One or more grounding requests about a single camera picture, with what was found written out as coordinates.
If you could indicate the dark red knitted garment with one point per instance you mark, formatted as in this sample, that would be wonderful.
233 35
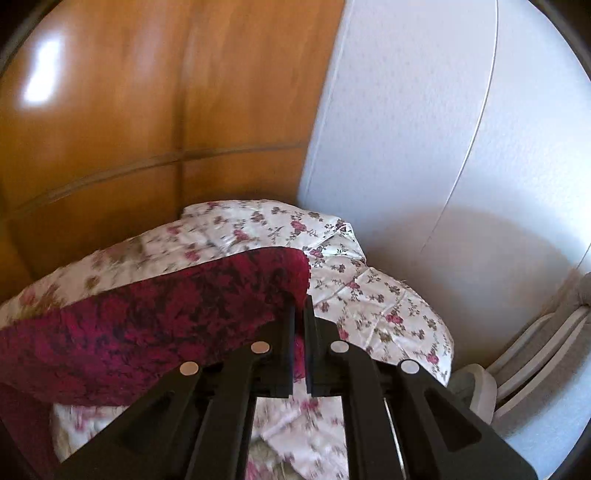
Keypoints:
152 323

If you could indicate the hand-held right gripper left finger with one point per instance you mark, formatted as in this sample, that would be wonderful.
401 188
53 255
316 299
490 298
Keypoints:
282 350

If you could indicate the floral bedspread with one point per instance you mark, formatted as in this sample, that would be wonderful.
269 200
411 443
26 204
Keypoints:
369 300

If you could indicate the grey chair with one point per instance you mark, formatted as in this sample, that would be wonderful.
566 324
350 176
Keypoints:
480 387

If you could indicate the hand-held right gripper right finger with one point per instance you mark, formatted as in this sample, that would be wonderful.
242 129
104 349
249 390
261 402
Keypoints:
315 355

